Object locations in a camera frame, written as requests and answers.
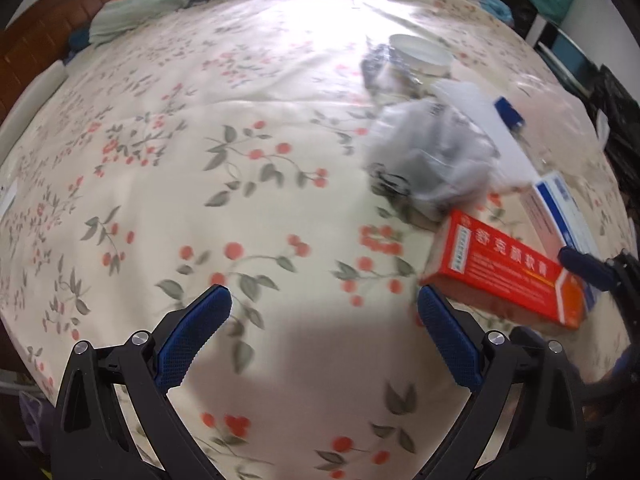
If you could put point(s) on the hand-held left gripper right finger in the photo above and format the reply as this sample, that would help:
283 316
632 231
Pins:
450 340

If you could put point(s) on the clear plastic bag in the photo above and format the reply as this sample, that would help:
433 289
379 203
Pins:
425 155

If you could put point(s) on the green and orange pillow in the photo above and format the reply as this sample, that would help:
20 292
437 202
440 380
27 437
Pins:
130 10

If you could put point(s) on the black bag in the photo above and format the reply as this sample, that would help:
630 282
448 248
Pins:
617 110

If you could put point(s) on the orange medicine box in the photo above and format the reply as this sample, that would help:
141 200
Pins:
500 275

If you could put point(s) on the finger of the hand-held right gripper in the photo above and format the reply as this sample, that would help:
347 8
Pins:
582 264

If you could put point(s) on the white round container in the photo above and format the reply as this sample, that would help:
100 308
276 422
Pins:
422 52

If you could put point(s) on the clear bottle with blue cap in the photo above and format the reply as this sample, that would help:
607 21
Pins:
507 110

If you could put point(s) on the white and blue medicine box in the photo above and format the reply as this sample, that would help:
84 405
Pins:
560 205

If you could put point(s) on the white paper sheet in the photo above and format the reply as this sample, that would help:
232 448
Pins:
490 130

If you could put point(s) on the clear plastic wrapper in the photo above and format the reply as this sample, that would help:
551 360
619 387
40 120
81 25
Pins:
385 75

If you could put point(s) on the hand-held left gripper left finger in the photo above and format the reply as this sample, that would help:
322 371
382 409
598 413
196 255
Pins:
195 340

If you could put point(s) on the floral cherry print tablecloth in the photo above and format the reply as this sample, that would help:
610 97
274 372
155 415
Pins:
250 85

